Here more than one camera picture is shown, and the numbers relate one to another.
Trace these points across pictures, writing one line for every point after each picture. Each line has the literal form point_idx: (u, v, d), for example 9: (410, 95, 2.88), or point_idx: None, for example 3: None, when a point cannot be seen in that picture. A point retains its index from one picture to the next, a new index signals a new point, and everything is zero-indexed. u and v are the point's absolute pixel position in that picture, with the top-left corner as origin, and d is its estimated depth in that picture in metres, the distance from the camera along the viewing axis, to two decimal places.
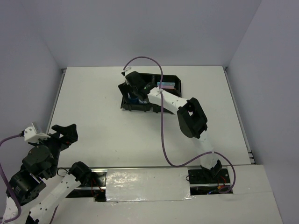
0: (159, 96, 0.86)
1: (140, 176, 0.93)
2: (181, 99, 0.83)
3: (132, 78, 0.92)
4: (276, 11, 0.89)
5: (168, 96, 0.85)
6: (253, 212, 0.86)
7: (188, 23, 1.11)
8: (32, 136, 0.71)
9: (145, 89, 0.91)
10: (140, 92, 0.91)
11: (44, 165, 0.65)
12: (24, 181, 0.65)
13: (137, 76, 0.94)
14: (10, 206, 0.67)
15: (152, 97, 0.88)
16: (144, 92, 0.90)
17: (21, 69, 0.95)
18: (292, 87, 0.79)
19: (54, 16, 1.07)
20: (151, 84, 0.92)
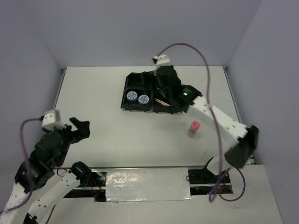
0: (207, 112, 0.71)
1: (140, 176, 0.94)
2: (238, 122, 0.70)
3: (169, 79, 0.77)
4: (277, 10, 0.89)
5: (220, 116, 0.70)
6: (253, 212, 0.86)
7: (188, 23, 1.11)
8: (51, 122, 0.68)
9: (186, 95, 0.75)
10: (178, 98, 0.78)
11: (56, 151, 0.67)
12: (34, 167, 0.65)
13: (174, 73, 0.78)
14: (17, 193, 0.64)
15: (195, 110, 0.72)
16: (182, 99, 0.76)
17: (21, 69, 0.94)
18: (292, 87, 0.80)
19: (55, 16, 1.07)
20: (192, 89, 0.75)
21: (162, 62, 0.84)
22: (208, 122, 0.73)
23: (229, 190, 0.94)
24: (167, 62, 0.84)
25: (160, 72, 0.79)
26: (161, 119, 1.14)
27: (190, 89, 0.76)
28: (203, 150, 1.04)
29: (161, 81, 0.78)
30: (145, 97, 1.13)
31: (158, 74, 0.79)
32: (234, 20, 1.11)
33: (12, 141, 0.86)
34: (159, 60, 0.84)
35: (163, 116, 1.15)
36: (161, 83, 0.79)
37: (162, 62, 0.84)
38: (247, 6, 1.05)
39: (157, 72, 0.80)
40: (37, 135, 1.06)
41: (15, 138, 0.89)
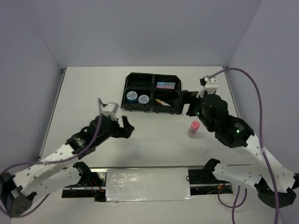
0: (258, 156, 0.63)
1: (140, 176, 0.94)
2: (288, 171, 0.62)
3: (219, 113, 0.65)
4: (277, 11, 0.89)
5: (273, 162, 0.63)
6: (253, 212, 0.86)
7: (188, 23, 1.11)
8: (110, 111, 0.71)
9: (237, 131, 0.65)
10: (225, 133, 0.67)
11: (103, 132, 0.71)
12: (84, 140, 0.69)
13: (224, 105, 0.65)
14: (63, 152, 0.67)
15: (245, 150, 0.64)
16: (232, 135, 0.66)
17: (21, 69, 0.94)
18: (292, 87, 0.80)
19: (55, 16, 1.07)
20: (245, 125, 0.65)
21: (209, 85, 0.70)
22: (255, 161, 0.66)
23: (229, 190, 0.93)
24: (215, 87, 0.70)
25: (206, 103, 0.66)
26: (161, 119, 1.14)
27: (241, 124, 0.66)
28: (203, 150, 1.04)
29: (209, 114, 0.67)
30: (145, 97, 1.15)
31: (203, 105, 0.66)
32: (234, 20, 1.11)
33: (12, 141, 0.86)
34: (206, 82, 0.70)
35: (163, 116, 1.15)
36: (206, 115, 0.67)
37: (209, 87, 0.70)
38: (248, 6, 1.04)
39: (203, 102, 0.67)
40: (37, 135, 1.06)
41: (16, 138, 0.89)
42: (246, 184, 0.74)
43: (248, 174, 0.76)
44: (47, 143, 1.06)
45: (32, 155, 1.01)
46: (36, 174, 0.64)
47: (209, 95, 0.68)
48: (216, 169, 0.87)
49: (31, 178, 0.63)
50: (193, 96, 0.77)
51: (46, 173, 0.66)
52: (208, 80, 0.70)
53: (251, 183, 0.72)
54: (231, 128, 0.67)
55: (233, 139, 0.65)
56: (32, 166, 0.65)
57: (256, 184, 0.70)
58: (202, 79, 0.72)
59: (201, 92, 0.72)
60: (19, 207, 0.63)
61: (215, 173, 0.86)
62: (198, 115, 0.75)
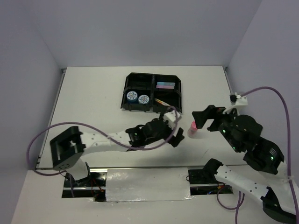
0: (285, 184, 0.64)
1: (140, 176, 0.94)
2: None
3: (252, 136, 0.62)
4: (277, 10, 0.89)
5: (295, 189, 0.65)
6: (253, 212, 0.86)
7: (188, 23, 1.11)
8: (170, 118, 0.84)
9: (270, 157, 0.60)
10: (257, 157, 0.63)
11: (155, 135, 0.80)
12: (139, 136, 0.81)
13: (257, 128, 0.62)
14: (123, 137, 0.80)
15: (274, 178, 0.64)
16: (264, 160, 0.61)
17: (22, 69, 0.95)
18: (293, 87, 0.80)
19: (55, 16, 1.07)
20: (278, 151, 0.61)
21: (239, 102, 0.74)
22: (275, 183, 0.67)
23: (229, 190, 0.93)
24: (245, 104, 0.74)
25: (239, 125, 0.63)
26: None
27: (276, 150, 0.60)
28: (204, 150, 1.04)
29: (242, 137, 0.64)
30: (145, 97, 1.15)
31: (235, 128, 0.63)
32: (234, 20, 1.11)
33: (13, 141, 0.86)
34: (237, 100, 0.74)
35: None
36: (238, 138, 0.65)
37: (240, 104, 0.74)
38: (247, 6, 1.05)
39: (236, 124, 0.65)
40: (37, 135, 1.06)
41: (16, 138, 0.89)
42: (251, 194, 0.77)
43: (253, 185, 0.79)
44: (47, 143, 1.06)
45: (32, 154, 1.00)
46: (98, 142, 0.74)
47: (242, 116, 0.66)
48: (219, 172, 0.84)
49: (94, 143, 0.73)
50: (219, 112, 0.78)
51: (103, 147, 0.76)
52: (239, 98, 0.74)
53: (257, 195, 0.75)
54: (262, 152, 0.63)
55: (265, 165, 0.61)
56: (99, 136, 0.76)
57: (263, 197, 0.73)
58: (232, 95, 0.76)
59: (230, 108, 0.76)
60: (65, 163, 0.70)
61: (217, 177, 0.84)
62: (224, 133, 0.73)
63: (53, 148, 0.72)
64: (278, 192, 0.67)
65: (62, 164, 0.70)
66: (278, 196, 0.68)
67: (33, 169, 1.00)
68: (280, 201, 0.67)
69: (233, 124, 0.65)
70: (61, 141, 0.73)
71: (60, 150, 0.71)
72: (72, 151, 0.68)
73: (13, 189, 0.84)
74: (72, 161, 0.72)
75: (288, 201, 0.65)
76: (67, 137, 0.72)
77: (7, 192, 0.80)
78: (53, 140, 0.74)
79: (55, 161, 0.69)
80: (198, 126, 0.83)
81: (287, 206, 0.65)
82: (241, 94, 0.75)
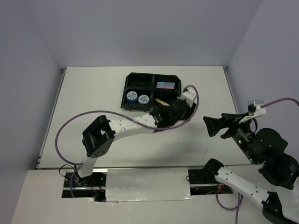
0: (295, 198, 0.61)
1: (140, 176, 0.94)
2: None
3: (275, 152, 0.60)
4: (277, 11, 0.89)
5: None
6: (253, 212, 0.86)
7: (188, 23, 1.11)
8: (190, 98, 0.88)
9: (289, 173, 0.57)
10: (275, 172, 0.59)
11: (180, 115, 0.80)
12: (163, 116, 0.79)
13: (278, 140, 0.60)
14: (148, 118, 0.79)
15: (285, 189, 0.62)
16: (283, 175, 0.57)
17: (21, 69, 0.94)
18: (294, 87, 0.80)
19: (54, 15, 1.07)
20: (296, 167, 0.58)
21: (257, 114, 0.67)
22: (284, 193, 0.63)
23: (229, 190, 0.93)
24: (263, 115, 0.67)
25: (264, 140, 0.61)
26: None
27: (295, 166, 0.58)
28: (203, 150, 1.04)
29: (263, 150, 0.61)
30: (145, 97, 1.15)
31: (259, 142, 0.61)
32: (235, 21, 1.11)
33: (13, 140, 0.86)
34: (255, 110, 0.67)
35: None
36: (257, 151, 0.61)
37: (257, 115, 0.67)
38: (248, 6, 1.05)
39: (260, 138, 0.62)
40: (37, 134, 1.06)
41: (17, 138, 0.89)
42: (252, 198, 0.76)
43: (254, 188, 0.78)
44: (47, 143, 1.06)
45: (32, 154, 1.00)
46: (125, 128, 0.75)
47: (267, 131, 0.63)
48: (220, 173, 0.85)
49: (122, 128, 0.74)
50: (235, 122, 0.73)
51: (132, 131, 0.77)
52: (259, 108, 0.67)
53: (258, 199, 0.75)
54: (282, 166, 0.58)
55: (283, 180, 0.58)
56: (124, 121, 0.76)
57: (264, 201, 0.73)
58: (251, 105, 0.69)
59: (246, 118, 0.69)
60: (99, 149, 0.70)
61: (217, 178, 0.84)
62: (240, 144, 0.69)
63: (86, 139, 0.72)
64: (284, 200, 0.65)
65: (98, 151, 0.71)
66: (284, 206, 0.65)
67: (33, 169, 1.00)
68: (284, 209, 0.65)
69: (257, 137, 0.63)
70: (93, 131, 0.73)
71: (92, 138, 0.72)
72: (106, 136, 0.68)
73: (13, 189, 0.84)
74: (106, 147, 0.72)
75: (293, 212, 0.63)
76: (97, 126, 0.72)
77: (7, 192, 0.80)
78: (85, 131, 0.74)
79: (91, 150, 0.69)
80: (210, 134, 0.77)
81: (288, 214, 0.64)
82: (260, 105, 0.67)
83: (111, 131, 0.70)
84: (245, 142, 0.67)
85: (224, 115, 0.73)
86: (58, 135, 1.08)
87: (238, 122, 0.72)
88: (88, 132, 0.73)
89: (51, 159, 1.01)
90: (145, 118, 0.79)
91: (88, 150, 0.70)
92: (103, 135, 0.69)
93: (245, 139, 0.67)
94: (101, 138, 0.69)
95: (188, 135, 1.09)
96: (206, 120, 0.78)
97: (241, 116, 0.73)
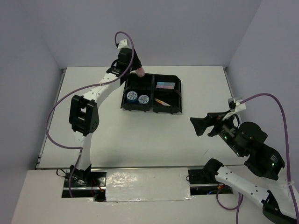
0: (284, 189, 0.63)
1: (140, 176, 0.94)
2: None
3: (257, 144, 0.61)
4: (277, 11, 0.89)
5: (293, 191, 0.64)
6: (253, 212, 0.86)
7: (188, 23, 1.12)
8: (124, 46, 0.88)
9: (271, 164, 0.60)
10: (258, 163, 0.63)
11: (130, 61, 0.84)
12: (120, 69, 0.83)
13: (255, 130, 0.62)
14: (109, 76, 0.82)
15: (274, 182, 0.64)
16: (266, 166, 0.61)
17: (21, 69, 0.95)
18: (293, 87, 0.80)
19: (55, 16, 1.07)
20: (278, 157, 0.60)
21: (238, 109, 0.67)
22: (275, 187, 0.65)
23: (229, 190, 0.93)
24: (244, 109, 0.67)
25: (245, 133, 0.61)
26: (161, 119, 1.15)
27: (276, 157, 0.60)
28: (203, 150, 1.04)
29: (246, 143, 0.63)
30: (145, 97, 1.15)
31: (241, 135, 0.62)
32: (234, 20, 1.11)
33: (13, 140, 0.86)
34: (236, 107, 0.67)
35: (163, 117, 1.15)
36: (241, 143, 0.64)
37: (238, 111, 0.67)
38: (247, 7, 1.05)
39: (241, 131, 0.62)
40: (37, 134, 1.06)
41: (17, 138, 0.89)
42: (252, 197, 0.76)
43: (254, 187, 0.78)
44: (47, 143, 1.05)
45: (32, 154, 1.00)
46: (99, 92, 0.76)
47: (247, 124, 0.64)
48: (220, 172, 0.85)
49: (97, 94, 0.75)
50: (219, 120, 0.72)
51: (105, 93, 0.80)
52: (238, 104, 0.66)
53: (258, 198, 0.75)
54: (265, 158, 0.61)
55: (266, 171, 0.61)
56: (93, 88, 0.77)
57: (264, 201, 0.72)
58: (231, 101, 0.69)
59: (229, 115, 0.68)
60: (93, 120, 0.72)
61: (217, 178, 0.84)
62: (226, 140, 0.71)
63: (77, 122, 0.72)
64: (277, 195, 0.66)
65: (93, 122, 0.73)
66: (278, 200, 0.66)
67: (33, 169, 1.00)
68: (279, 204, 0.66)
69: (238, 130, 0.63)
70: (76, 113, 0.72)
71: (81, 117, 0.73)
72: (90, 107, 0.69)
73: (13, 190, 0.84)
74: (96, 116, 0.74)
75: (288, 205, 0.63)
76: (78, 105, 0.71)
77: (7, 192, 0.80)
78: (70, 118, 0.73)
79: (88, 126, 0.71)
80: (198, 134, 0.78)
81: (285, 209, 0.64)
82: (240, 101, 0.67)
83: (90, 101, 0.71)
84: (230, 136, 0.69)
85: (208, 114, 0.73)
86: (58, 135, 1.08)
87: (222, 120, 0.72)
88: (74, 116, 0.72)
89: (51, 159, 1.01)
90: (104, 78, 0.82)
91: (85, 128, 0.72)
92: (87, 108, 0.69)
93: (231, 134, 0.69)
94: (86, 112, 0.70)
95: (188, 135, 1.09)
96: (193, 122, 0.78)
97: (224, 112, 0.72)
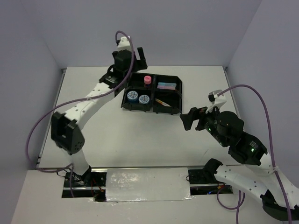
0: (271, 175, 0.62)
1: (140, 176, 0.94)
2: (296, 190, 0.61)
3: (235, 131, 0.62)
4: (276, 12, 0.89)
5: (283, 178, 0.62)
6: (254, 212, 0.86)
7: (187, 23, 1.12)
8: (125, 45, 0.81)
9: (251, 150, 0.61)
10: (240, 150, 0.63)
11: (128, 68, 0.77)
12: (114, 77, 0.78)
13: (232, 118, 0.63)
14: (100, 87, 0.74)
15: (259, 171, 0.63)
16: (245, 152, 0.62)
17: (21, 70, 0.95)
18: (292, 87, 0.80)
19: (54, 16, 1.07)
20: (259, 143, 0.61)
21: (218, 101, 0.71)
22: (266, 178, 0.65)
23: (229, 190, 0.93)
24: (224, 101, 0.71)
25: (222, 121, 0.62)
26: (161, 119, 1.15)
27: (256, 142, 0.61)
28: (203, 150, 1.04)
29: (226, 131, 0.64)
30: (145, 97, 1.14)
31: (219, 122, 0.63)
32: (234, 20, 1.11)
33: (13, 141, 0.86)
34: (215, 99, 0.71)
35: (163, 117, 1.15)
36: (221, 132, 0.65)
37: (219, 102, 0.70)
38: (247, 7, 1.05)
39: (219, 120, 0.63)
40: (37, 134, 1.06)
41: (17, 139, 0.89)
42: (251, 193, 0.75)
43: (253, 183, 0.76)
44: (47, 143, 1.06)
45: (32, 154, 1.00)
46: (84, 109, 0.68)
47: (225, 113, 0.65)
48: (219, 172, 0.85)
49: (81, 111, 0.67)
50: (202, 113, 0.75)
51: (92, 109, 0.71)
52: (217, 96, 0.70)
53: (256, 193, 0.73)
54: (245, 145, 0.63)
55: (247, 157, 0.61)
56: (78, 104, 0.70)
57: (262, 195, 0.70)
58: (210, 94, 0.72)
59: (210, 108, 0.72)
60: (75, 141, 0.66)
61: (217, 176, 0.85)
62: (210, 131, 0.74)
63: (58, 141, 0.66)
64: (268, 184, 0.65)
65: (76, 143, 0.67)
66: (272, 192, 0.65)
67: (33, 169, 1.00)
68: (274, 196, 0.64)
69: (217, 119, 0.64)
70: (57, 132, 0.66)
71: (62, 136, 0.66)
72: (70, 129, 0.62)
73: (13, 190, 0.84)
74: (79, 136, 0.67)
75: (280, 195, 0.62)
76: (59, 123, 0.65)
77: (7, 192, 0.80)
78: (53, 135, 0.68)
79: (69, 147, 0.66)
80: (186, 128, 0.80)
81: (279, 200, 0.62)
82: (218, 93, 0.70)
83: (72, 121, 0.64)
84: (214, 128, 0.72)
85: (191, 108, 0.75)
86: None
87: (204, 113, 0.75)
88: (54, 135, 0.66)
89: (51, 159, 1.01)
90: (95, 89, 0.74)
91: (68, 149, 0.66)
92: (67, 129, 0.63)
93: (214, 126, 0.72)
94: (67, 134, 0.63)
95: (188, 135, 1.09)
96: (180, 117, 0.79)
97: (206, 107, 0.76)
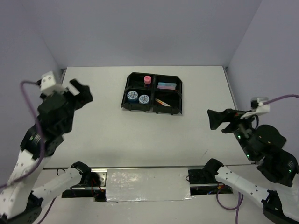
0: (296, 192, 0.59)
1: (140, 176, 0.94)
2: None
3: (275, 148, 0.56)
4: (276, 11, 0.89)
5: None
6: (253, 212, 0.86)
7: (187, 22, 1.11)
8: (50, 86, 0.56)
9: (288, 170, 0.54)
10: (274, 169, 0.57)
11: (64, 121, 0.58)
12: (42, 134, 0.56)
13: (271, 134, 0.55)
14: (22, 161, 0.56)
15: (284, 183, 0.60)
16: (281, 172, 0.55)
17: (21, 70, 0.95)
18: (292, 87, 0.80)
19: (54, 16, 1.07)
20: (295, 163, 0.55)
21: (260, 110, 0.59)
22: (283, 189, 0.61)
23: (229, 190, 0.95)
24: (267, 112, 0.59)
25: (262, 137, 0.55)
26: (161, 119, 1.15)
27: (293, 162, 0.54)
28: (203, 150, 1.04)
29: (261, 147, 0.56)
30: (145, 97, 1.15)
31: (258, 138, 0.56)
32: (234, 20, 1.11)
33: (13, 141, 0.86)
34: (257, 107, 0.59)
35: (163, 117, 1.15)
36: (255, 148, 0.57)
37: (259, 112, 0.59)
38: (247, 7, 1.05)
39: (258, 135, 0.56)
40: None
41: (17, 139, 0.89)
42: (252, 197, 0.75)
43: (254, 187, 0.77)
44: None
45: None
46: (12, 197, 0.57)
47: (266, 127, 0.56)
48: (219, 173, 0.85)
49: (10, 201, 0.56)
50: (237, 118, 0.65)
51: (21, 192, 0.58)
52: (261, 105, 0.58)
53: (258, 198, 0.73)
54: (280, 164, 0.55)
55: (282, 178, 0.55)
56: (5, 190, 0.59)
57: (264, 200, 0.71)
58: (253, 101, 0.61)
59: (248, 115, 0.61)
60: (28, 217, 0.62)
61: (217, 177, 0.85)
62: (239, 139, 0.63)
63: None
64: (283, 196, 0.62)
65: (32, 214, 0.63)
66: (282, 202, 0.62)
67: None
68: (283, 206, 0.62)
69: (255, 134, 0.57)
70: None
71: None
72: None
73: None
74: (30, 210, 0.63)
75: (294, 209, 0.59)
76: None
77: None
78: None
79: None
80: (211, 128, 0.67)
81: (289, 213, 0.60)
82: (263, 102, 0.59)
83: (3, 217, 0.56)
84: (245, 137, 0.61)
85: (226, 109, 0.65)
86: None
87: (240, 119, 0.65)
88: None
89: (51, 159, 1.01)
90: (17, 163, 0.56)
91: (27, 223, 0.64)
92: None
93: (245, 135, 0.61)
94: None
95: (188, 135, 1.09)
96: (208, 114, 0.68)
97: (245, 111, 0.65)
